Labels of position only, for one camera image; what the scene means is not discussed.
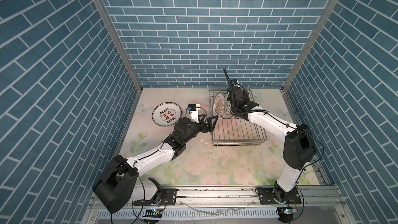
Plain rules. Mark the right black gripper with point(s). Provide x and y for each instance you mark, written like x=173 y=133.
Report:
x=246 y=97

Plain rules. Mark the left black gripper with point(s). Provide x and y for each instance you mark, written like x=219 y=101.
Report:
x=203 y=129

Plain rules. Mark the large plate green rim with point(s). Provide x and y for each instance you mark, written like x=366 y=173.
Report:
x=166 y=114

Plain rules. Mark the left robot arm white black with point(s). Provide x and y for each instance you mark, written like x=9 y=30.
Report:
x=116 y=184

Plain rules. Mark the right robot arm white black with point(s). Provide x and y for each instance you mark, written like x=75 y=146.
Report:
x=299 y=144

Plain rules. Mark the small plate orange sunburst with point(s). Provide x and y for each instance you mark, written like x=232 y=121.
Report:
x=219 y=107

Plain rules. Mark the left green circuit board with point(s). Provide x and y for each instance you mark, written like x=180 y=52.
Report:
x=152 y=213

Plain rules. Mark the green circuit board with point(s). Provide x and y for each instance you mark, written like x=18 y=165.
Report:
x=287 y=211
x=152 y=213

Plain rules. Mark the right green circuit board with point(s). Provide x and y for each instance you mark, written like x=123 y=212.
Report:
x=287 y=211

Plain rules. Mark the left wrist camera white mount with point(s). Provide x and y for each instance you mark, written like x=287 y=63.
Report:
x=193 y=110

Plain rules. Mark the metal wire dish rack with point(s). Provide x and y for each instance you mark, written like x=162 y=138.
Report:
x=235 y=131

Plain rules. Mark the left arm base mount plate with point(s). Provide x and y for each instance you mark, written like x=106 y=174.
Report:
x=161 y=197

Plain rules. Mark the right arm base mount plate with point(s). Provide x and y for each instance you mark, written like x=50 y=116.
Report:
x=270 y=195

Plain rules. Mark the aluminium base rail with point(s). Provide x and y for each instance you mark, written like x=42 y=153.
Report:
x=240 y=196

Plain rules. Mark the white slotted cable duct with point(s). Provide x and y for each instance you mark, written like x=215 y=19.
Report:
x=217 y=213

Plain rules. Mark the right aluminium corner post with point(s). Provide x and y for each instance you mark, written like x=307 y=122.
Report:
x=329 y=7

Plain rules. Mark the aluminium corner post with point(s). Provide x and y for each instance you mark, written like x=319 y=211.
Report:
x=329 y=7
x=102 y=11

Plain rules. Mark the left aluminium corner post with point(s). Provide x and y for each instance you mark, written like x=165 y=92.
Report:
x=102 y=11

